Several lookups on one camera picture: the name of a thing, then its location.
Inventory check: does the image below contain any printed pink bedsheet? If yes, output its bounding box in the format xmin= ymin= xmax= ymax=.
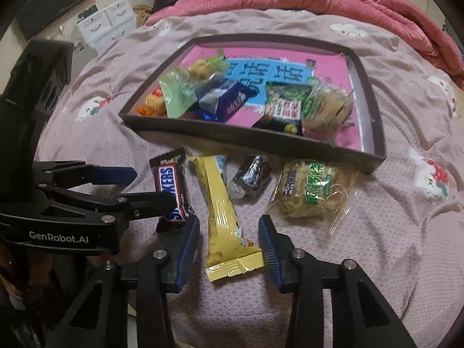
xmin=34 ymin=7 xmax=464 ymax=348

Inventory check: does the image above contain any white drawer unit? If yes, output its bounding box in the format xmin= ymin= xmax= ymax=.
xmin=77 ymin=0 xmax=137 ymax=52

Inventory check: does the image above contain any yellow snack packet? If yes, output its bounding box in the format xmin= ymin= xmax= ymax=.
xmin=188 ymin=155 xmax=265 ymax=282

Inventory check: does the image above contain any green and black snack packet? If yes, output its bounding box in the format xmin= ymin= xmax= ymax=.
xmin=252 ymin=83 xmax=313 ymax=136

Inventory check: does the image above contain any pale green wrapped candy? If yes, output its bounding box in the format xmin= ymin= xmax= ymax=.
xmin=208 ymin=48 xmax=233 ymax=77

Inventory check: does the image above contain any light green snack packet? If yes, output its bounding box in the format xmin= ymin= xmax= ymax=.
xmin=158 ymin=68 xmax=198 ymax=119

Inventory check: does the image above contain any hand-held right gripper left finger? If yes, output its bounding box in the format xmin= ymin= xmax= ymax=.
xmin=45 ymin=215 xmax=201 ymax=348

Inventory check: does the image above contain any dark shallow tray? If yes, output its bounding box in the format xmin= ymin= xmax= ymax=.
xmin=119 ymin=34 xmax=387 ymax=176

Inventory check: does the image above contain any light blue snack packet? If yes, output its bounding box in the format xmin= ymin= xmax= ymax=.
xmin=213 ymin=155 xmax=230 ymax=185

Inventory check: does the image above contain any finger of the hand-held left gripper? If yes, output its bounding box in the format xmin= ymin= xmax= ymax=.
xmin=38 ymin=186 xmax=176 ymax=225
xmin=32 ymin=159 xmax=138 ymax=198

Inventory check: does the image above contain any pink quilt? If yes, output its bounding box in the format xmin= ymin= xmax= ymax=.
xmin=145 ymin=0 xmax=464 ymax=91

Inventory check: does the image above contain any yellow-brown cloth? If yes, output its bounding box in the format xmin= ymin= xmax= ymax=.
xmin=132 ymin=4 xmax=155 ymax=26

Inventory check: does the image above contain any silver blue snack packet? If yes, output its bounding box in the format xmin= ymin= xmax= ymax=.
xmin=196 ymin=79 xmax=236 ymax=121

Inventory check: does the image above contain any yellow wrapped candy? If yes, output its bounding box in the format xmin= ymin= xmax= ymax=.
xmin=186 ymin=60 xmax=214 ymax=82

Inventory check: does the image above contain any dark brown candy packet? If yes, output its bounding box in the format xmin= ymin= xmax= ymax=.
xmin=230 ymin=153 xmax=273 ymax=200

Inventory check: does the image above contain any brown chocolate bar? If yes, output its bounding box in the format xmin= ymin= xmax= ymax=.
xmin=149 ymin=147 xmax=194 ymax=233

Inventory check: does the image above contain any clear pastry packet green label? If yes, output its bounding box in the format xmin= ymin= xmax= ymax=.
xmin=300 ymin=80 xmax=354 ymax=142
xmin=264 ymin=159 xmax=359 ymax=234

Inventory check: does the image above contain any orange cracker packet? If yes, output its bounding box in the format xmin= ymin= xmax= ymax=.
xmin=136 ymin=87 xmax=169 ymax=117

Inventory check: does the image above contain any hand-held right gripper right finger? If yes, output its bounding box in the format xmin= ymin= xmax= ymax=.
xmin=258 ymin=215 xmax=417 ymax=348

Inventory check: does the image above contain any dark blue snack packet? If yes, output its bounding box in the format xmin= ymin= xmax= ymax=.
xmin=217 ymin=81 xmax=256 ymax=123

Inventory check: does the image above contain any pink picture book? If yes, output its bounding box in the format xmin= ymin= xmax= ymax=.
xmin=174 ymin=43 xmax=365 ymax=153

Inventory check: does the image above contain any black monitor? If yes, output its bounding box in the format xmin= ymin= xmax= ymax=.
xmin=12 ymin=0 xmax=98 ymax=41

